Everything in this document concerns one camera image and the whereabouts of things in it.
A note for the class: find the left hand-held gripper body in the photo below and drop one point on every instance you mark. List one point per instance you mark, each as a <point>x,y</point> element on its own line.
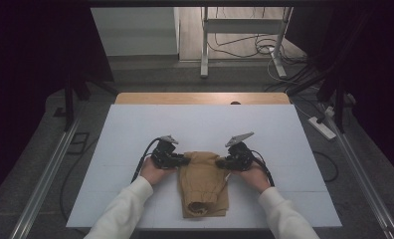
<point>165,156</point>

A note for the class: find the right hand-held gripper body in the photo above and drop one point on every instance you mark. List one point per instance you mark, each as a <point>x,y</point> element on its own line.
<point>241,157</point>

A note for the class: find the tan pants with pumpkin print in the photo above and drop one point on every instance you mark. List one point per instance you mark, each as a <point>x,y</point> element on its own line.
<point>201,182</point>

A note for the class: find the person's left hand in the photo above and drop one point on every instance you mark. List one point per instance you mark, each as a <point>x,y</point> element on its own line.
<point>153,174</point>

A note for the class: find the person's right hand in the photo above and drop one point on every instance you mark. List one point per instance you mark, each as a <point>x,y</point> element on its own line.
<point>256,177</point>

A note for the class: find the white foam board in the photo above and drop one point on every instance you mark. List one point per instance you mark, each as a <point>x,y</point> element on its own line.
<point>268,126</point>

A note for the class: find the wooden table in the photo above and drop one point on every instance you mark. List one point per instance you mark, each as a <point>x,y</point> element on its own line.
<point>185,98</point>

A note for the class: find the white power strip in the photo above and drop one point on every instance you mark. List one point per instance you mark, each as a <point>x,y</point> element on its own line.
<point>321,127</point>

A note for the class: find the black stand leg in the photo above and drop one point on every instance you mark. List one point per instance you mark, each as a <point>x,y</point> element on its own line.
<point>69,106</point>
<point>339,106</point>

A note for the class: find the white metal stand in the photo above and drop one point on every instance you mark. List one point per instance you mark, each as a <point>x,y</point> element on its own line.
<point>241,25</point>

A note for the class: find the dark curtain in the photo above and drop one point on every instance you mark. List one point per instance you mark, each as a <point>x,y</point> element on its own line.
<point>377,66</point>
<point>26,66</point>

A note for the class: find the aluminium floor rail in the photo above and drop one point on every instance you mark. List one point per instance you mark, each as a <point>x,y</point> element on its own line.
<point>360,179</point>
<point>45,179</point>

